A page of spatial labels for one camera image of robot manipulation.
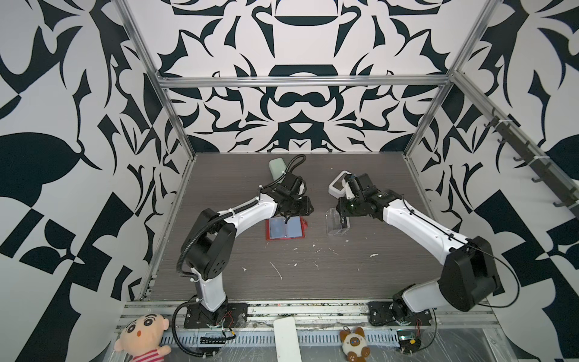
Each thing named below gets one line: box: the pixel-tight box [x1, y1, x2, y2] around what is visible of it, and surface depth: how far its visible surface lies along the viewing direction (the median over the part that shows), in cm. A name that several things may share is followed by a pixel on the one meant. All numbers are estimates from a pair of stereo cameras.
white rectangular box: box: [272, 316, 303, 362], surface depth 67 cm
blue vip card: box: [287, 215, 303, 238], surface depth 96 cm
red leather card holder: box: [264, 216, 308, 241], surface depth 95 cm
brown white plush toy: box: [339, 325, 371, 362], surface depth 69 cm
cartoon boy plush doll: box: [113, 312, 172, 362], surface depth 66 cm
